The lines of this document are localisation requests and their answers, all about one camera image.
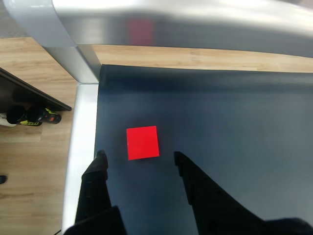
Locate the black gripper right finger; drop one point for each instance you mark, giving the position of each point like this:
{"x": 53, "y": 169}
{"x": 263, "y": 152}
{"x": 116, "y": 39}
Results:
{"x": 215, "y": 210}

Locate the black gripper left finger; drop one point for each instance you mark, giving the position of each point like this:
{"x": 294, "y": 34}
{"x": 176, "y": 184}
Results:
{"x": 94, "y": 186}

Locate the red cube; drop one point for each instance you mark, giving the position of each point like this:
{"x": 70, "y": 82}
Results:
{"x": 143, "y": 143}

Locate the black bottle orange mark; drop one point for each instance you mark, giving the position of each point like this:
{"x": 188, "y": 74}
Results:
{"x": 52, "y": 118}

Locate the dark grey table mat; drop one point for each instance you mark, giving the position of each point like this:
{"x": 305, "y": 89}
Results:
{"x": 220, "y": 122}

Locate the black bottle yellow label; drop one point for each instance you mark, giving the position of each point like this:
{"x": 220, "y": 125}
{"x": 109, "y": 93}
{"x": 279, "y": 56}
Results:
{"x": 15, "y": 115}

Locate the white labelled object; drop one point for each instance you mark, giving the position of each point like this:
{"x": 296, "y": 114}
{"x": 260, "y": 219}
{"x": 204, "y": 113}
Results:
{"x": 5, "y": 121}

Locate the black flat panel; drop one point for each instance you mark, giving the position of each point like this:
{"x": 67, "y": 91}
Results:
{"x": 22, "y": 88}

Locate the silver metal table frame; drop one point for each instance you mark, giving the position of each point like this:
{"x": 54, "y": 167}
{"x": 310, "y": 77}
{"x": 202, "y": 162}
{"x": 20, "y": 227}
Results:
{"x": 80, "y": 147}

